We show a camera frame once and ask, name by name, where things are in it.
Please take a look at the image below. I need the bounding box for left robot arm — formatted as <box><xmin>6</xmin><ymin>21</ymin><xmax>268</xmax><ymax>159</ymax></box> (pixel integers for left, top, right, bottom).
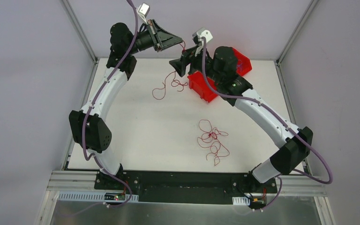
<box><xmin>69</xmin><ymin>19</ymin><xmax>183</xmax><ymax>190</ymax></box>

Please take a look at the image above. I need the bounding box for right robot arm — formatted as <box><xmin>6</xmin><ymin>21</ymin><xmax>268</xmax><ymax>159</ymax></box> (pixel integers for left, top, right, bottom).
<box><xmin>169</xmin><ymin>46</ymin><xmax>313</xmax><ymax>192</ymax></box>

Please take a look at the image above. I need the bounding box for red plastic bin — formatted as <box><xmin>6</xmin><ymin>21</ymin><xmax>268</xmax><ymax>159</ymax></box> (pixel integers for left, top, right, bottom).
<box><xmin>187</xmin><ymin>46</ymin><xmax>253</xmax><ymax>103</ymax></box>

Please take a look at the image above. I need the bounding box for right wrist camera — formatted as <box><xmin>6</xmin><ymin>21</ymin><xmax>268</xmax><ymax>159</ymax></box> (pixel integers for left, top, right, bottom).
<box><xmin>192</xmin><ymin>27</ymin><xmax>213</xmax><ymax>46</ymax></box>

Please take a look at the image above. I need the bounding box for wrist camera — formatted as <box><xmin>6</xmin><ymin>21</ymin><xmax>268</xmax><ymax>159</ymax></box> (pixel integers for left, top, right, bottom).
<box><xmin>192</xmin><ymin>27</ymin><xmax>213</xmax><ymax>46</ymax></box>
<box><xmin>136</xmin><ymin>2</ymin><xmax>150</xmax><ymax>24</ymax></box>

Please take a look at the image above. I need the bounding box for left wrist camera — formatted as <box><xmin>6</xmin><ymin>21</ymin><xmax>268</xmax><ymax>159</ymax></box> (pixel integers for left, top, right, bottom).
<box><xmin>136</xmin><ymin>2</ymin><xmax>150</xmax><ymax>24</ymax></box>

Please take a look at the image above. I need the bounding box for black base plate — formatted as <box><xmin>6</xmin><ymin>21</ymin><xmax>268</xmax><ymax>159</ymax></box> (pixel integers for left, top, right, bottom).
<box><xmin>94</xmin><ymin>170</ymin><xmax>278</xmax><ymax>205</ymax></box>

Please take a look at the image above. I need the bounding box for aluminium frame rail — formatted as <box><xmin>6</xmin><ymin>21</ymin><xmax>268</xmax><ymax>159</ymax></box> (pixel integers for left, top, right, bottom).
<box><xmin>47</xmin><ymin>170</ymin><xmax>327</xmax><ymax>196</ymax></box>

